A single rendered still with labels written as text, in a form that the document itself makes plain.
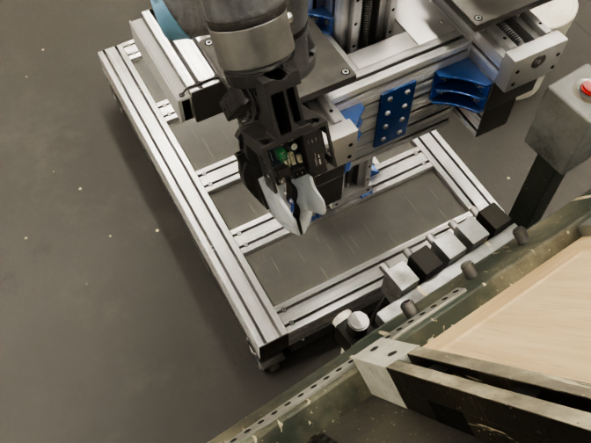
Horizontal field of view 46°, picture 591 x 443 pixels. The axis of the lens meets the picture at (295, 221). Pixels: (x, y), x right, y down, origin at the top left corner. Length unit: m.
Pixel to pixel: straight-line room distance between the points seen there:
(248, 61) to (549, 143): 1.05
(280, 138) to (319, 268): 1.38
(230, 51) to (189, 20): 0.53
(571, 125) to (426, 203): 0.75
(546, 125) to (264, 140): 1.00
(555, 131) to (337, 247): 0.77
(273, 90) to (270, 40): 0.04
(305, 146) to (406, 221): 1.46
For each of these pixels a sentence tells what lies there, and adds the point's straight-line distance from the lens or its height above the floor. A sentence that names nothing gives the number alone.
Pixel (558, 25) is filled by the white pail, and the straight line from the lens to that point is 2.57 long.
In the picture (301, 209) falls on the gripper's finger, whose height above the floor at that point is 1.33.
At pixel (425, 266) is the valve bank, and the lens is 1.41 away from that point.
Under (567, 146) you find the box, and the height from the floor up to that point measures 0.84.
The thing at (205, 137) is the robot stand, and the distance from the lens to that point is 2.31.
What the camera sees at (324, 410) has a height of 0.89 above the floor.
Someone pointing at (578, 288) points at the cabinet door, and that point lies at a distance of 1.15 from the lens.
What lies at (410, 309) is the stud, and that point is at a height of 0.87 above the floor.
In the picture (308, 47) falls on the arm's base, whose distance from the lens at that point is 1.32.
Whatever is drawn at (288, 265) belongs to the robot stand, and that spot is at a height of 0.21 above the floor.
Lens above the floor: 1.98
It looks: 58 degrees down
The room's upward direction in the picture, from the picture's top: straight up
